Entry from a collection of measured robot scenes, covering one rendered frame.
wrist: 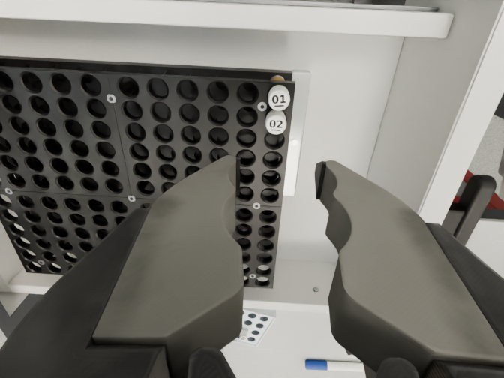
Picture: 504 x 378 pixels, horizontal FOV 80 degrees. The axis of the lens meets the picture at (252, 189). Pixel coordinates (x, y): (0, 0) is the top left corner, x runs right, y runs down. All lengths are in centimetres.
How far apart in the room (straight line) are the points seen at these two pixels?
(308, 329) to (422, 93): 45
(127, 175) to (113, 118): 4
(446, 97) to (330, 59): 9
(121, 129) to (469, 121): 20
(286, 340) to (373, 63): 48
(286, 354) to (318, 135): 47
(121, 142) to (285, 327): 45
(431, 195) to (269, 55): 15
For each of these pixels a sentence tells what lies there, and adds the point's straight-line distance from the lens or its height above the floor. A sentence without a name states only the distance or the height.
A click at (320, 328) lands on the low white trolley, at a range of 59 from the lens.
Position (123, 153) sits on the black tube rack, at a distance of 22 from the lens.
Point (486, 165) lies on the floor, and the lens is 148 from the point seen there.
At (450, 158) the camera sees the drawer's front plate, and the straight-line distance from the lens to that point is 20.
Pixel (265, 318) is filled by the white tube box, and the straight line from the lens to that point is 51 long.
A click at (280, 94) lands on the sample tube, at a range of 18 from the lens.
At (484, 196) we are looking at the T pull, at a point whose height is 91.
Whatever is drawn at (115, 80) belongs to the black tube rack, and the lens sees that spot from 21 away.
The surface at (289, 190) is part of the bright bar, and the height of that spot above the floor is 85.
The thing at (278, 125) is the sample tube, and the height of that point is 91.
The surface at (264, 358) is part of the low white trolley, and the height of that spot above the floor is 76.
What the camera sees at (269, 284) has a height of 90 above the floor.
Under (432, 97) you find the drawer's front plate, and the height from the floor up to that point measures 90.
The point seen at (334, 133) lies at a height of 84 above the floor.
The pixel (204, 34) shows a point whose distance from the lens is 25.
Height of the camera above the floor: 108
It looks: 58 degrees down
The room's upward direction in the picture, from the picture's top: 175 degrees counter-clockwise
